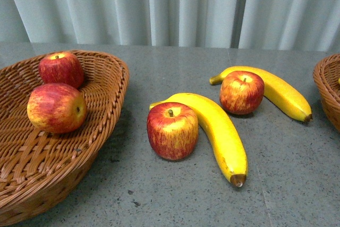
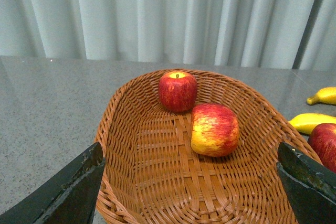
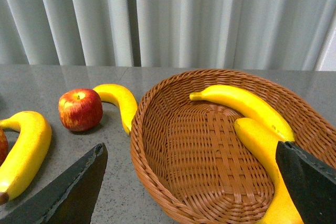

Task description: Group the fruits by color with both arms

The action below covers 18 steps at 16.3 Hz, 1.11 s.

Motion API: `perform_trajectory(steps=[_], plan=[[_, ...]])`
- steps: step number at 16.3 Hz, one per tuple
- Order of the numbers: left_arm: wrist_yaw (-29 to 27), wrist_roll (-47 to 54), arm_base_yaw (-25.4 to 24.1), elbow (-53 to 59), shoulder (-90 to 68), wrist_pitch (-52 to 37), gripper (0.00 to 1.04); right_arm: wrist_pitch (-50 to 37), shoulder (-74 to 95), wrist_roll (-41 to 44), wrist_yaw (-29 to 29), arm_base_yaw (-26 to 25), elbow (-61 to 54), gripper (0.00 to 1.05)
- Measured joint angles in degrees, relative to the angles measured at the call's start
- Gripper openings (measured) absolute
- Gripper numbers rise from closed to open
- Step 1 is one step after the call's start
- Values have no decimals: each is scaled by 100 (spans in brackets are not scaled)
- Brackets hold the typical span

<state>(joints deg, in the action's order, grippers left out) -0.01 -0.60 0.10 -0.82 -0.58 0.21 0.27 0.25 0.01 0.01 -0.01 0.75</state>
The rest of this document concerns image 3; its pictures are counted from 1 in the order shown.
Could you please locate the red yellow apple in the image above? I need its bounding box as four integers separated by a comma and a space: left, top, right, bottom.
0, 128, 8, 165

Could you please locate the yellow banana behind apple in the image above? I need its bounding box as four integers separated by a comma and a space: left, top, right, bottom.
93, 83, 138, 135

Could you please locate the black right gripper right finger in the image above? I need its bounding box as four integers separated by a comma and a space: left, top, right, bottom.
276, 141, 335, 223

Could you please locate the pale pleated curtain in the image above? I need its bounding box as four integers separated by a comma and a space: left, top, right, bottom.
1, 0, 335, 71

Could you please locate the yellow banana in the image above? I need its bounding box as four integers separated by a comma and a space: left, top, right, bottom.
1, 111, 52, 205
234, 118, 303, 223
93, 83, 138, 135
189, 84, 295, 142

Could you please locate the red apple on table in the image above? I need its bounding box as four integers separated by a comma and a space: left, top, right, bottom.
58, 89, 103, 132

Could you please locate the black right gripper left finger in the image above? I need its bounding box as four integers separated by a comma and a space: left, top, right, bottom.
1, 143, 108, 223

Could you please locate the brown wicker basket right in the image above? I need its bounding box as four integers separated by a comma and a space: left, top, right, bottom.
131, 69, 335, 223

